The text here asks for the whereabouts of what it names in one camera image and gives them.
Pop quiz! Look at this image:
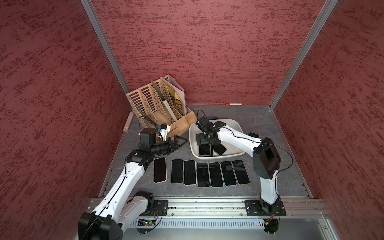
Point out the gold patterned folder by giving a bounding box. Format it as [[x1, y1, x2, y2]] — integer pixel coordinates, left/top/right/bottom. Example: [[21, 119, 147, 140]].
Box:
[[165, 82, 186, 116]]

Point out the black phone without case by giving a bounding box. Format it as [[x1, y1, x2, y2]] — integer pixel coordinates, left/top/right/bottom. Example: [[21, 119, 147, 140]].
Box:
[[213, 144, 227, 156]]

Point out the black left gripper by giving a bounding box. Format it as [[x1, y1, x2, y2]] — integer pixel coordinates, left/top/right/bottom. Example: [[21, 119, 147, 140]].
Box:
[[150, 135, 188, 156]]

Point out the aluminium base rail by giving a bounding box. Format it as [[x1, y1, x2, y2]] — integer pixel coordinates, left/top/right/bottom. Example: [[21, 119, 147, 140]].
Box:
[[89, 196, 328, 232]]

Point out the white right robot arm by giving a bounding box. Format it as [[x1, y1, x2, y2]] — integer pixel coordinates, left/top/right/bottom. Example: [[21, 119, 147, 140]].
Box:
[[196, 117, 281, 216]]

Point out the white plastic storage tub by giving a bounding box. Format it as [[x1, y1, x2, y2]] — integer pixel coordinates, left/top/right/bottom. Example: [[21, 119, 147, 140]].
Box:
[[189, 119, 245, 160]]

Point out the dark phone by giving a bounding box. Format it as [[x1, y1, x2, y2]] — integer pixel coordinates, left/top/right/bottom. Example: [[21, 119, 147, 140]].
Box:
[[199, 144, 214, 157]]

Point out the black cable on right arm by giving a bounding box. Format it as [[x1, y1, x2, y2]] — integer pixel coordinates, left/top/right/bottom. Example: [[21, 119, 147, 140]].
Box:
[[221, 125, 294, 178]]

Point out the small phone pink case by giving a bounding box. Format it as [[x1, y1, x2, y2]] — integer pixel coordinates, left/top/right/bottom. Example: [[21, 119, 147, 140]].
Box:
[[232, 160, 250, 185]]

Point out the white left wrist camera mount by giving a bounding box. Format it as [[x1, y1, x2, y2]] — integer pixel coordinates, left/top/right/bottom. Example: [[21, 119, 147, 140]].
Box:
[[158, 124, 171, 141]]

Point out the red marker pen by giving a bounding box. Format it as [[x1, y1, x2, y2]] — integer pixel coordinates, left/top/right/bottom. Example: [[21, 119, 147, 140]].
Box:
[[225, 103, 242, 106]]

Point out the beige desk file organizer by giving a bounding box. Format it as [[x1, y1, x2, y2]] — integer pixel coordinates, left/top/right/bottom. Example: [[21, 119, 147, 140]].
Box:
[[127, 75, 197, 137]]

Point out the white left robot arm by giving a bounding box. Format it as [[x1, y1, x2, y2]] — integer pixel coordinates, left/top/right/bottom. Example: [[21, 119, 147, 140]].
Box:
[[78, 128, 188, 240]]

